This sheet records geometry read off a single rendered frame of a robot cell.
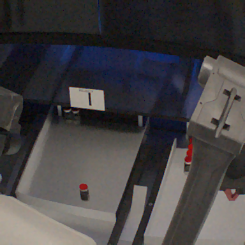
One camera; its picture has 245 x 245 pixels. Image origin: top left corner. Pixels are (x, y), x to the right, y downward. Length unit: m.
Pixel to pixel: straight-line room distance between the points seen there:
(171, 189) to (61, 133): 0.35
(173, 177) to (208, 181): 0.91
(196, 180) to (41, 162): 1.00
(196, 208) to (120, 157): 0.95
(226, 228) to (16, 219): 0.75
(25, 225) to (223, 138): 0.35
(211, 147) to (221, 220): 0.84
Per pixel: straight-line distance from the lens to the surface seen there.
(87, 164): 1.85
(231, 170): 1.38
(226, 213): 1.72
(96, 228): 1.70
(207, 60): 0.92
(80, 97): 1.83
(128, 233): 1.68
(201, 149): 0.87
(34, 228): 1.04
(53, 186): 1.81
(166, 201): 1.75
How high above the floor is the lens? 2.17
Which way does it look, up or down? 41 degrees down
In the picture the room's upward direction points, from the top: 4 degrees counter-clockwise
